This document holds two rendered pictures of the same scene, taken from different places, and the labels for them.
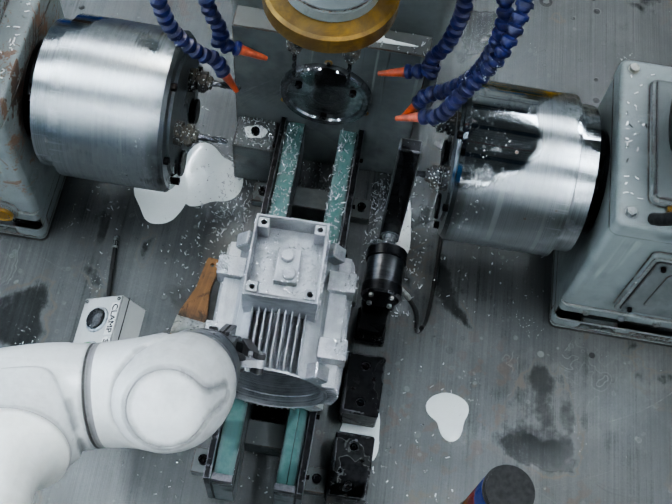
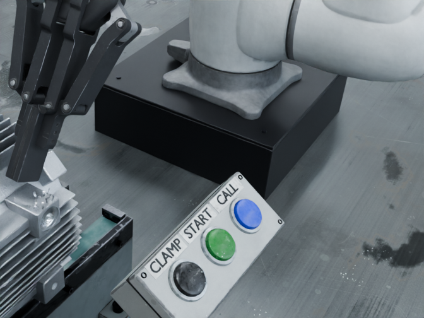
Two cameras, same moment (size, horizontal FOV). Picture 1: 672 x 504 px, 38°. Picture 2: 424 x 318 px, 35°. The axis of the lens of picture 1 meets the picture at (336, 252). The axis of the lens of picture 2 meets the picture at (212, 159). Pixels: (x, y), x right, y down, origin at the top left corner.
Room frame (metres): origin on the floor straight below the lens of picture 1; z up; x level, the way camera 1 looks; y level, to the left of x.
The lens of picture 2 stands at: (0.80, 0.48, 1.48)
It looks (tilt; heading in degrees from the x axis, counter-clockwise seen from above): 37 degrees down; 206
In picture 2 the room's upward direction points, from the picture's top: 6 degrees clockwise
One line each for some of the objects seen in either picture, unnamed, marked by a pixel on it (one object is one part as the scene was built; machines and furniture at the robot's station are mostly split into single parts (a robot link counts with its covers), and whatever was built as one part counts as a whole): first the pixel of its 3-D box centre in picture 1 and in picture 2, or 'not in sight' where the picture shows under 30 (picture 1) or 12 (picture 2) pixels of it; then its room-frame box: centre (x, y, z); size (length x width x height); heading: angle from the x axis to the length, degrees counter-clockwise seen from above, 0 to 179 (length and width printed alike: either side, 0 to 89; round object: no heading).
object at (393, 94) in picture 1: (329, 80); not in sight; (0.98, 0.05, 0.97); 0.30 x 0.11 x 0.34; 88
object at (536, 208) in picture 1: (529, 171); not in sight; (0.81, -0.28, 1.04); 0.41 x 0.25 x 0.25; 88
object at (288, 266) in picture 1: (286, 269); not in sight; (0.56, 0.06, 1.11); 0.12 x 0.11 x 0.07; 0
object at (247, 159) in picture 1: (255, 148); not in sight; (0.89, 0.16, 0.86); 0.07 x 0.06 x 0.12; 88
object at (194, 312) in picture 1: (194, 312); not in sight; (0.60, 0.22, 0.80); 0.21 x 0.05 x 0.01; 171
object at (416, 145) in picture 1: (399, 195); not in sight; (0.69, -0.08, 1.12); 0.04 x 0.03 x 0.26; 178
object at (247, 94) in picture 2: not in sight; (224, 62); (-0.09, 0.05, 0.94); 0.22 x 0.18 x 0.06; 88
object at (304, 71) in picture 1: (325, 96); not in sight; (0.91, 0.05, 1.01); 0.15 x 0.02 x 0.15; 88
